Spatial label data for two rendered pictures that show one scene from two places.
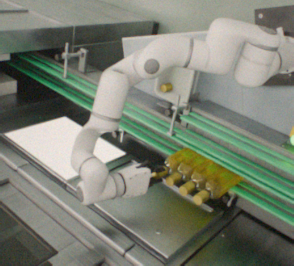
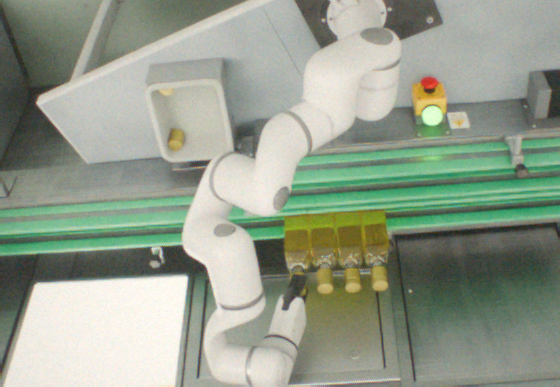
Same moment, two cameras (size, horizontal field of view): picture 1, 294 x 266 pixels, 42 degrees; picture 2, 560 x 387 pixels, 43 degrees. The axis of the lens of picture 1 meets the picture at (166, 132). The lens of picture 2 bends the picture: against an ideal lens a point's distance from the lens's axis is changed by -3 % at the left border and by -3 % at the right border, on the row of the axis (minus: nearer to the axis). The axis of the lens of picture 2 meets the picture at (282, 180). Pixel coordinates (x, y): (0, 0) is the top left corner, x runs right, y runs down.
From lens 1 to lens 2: 0.71 m
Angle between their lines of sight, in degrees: 27
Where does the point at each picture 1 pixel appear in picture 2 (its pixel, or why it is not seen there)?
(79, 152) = (223, 359)
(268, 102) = not seen: hidden behind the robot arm
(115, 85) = (243, 255)
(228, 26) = (343, 74)
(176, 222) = (358, 325)
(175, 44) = (289, 144)
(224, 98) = (281, 104)
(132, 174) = (291, 324)
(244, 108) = not seen: hidden behind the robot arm
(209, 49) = (326, 114)
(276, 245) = (468, 251)
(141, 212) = (309, 348)
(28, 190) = not seen: outside the picture
